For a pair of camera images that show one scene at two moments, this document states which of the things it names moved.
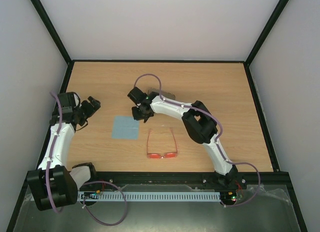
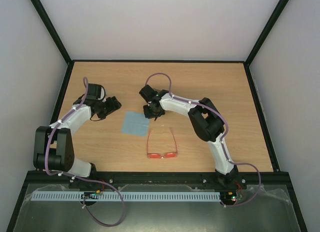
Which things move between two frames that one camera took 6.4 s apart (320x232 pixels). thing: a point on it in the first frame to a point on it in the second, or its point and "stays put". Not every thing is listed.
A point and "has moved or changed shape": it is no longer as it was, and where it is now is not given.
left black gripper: (90, 108) to (114, 106)
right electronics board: (228, 197) stays put
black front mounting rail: (207, 178) stays put
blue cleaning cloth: (125, 127) has moved or changed shape
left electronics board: (94, 195) stays put
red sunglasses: (164, 155) stays put
